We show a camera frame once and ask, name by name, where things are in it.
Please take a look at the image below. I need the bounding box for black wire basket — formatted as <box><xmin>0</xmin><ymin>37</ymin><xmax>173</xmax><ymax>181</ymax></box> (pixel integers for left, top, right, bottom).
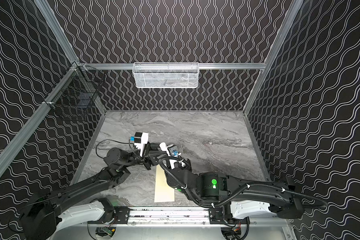
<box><xmin>49</xmin><ymin>66</ymin><xmax>105</xmax><ymax>122</ymax></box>

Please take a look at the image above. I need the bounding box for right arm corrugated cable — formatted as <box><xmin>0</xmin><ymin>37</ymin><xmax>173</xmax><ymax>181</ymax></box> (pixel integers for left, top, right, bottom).
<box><xmin>158</xmin><ymin>155</ymin><xmax>329</xmax><ymax>209</ymax></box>

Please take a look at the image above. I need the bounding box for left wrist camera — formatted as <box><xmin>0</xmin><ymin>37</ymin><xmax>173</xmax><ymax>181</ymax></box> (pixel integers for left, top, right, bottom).
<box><xmin>130</xmin><ymin>132</ymin><xmax>149</xmax><ymax>158</ymax></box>

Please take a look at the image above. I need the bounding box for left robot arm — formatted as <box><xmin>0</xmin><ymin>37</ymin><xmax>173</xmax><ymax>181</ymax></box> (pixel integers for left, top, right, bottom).
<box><xmin>20</xmin><ymin>143</ymin><xmax>169</xmax><ymax>240</ymax></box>

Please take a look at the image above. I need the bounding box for white wire mesh basket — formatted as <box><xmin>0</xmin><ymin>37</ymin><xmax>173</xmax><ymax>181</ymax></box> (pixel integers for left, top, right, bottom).
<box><xmin>132</xmin><ymin>62</ymin><xmax>200</xmax><ymax>89</ymax></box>

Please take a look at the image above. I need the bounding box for cream envelope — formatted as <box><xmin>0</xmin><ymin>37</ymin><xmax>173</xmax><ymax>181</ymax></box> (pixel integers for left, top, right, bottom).
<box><xmin>154</xmin><ymin>166</ymin><xmax>175</xmax><ymax>203</ymax></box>

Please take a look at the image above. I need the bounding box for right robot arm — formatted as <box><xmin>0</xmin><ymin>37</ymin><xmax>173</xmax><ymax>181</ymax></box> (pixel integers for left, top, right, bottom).
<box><xmin>159</xmin><ymin>157</ymin><xmax>305</xmax><ymax>219</ymax></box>

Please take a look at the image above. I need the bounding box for white glue stick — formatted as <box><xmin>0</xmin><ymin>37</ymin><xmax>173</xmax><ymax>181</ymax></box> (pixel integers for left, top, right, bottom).
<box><xmin>159</xmin><ymin>142</ymin><xmax>178</xmax><ymax>169</ymax></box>

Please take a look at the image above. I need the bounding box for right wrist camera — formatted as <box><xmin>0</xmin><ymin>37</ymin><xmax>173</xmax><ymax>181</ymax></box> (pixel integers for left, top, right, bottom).
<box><xmin>167</xmin><ymin>144</ymin><xmax>186</xmax><ymax>169</ymax></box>

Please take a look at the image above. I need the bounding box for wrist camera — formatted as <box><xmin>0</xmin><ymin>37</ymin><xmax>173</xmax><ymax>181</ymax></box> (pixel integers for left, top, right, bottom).
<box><xmin>167</xmin><ymin>144</ymin><xmax>186</xmax><ymax>169</ymax></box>
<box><xmin>130</xmin><ymin>132</ymin><xmax>149</xmax><ymax>158</ymax></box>

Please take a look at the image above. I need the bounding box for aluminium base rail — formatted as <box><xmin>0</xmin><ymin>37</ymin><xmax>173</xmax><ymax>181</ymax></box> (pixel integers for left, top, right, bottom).
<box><xmin>49</xmin><ymin>205</ymin><xmax>289</xmax><ymax>226</ymax></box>

